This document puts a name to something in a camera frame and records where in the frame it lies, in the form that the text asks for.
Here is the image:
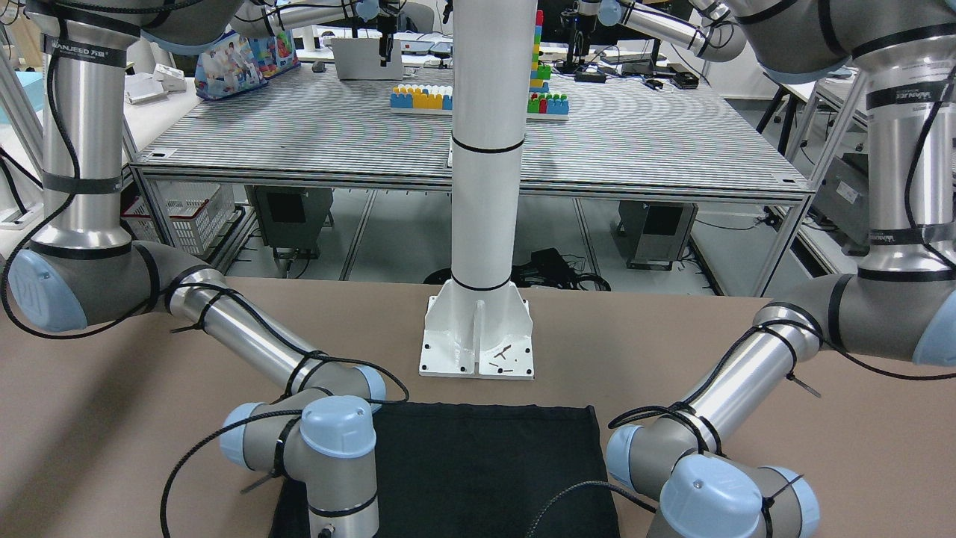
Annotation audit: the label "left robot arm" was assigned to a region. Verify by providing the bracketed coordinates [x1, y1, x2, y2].
[606, 1, 954, 537]

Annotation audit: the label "black printed t-shirt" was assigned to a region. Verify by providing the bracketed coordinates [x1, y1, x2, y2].
[269, 402, 621, 538]

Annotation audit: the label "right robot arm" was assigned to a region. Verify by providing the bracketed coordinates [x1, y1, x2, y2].
[2, 1, 386, 537]

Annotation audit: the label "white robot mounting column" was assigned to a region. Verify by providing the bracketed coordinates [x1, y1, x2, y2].
[418, 1, 537, 380]

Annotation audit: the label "white plastic basket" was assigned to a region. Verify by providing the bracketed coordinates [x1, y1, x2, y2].
[122, 182, 235, 256]

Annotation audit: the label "colourful toy blocks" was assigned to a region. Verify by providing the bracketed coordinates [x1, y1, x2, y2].
[389, 10, 571, 120]

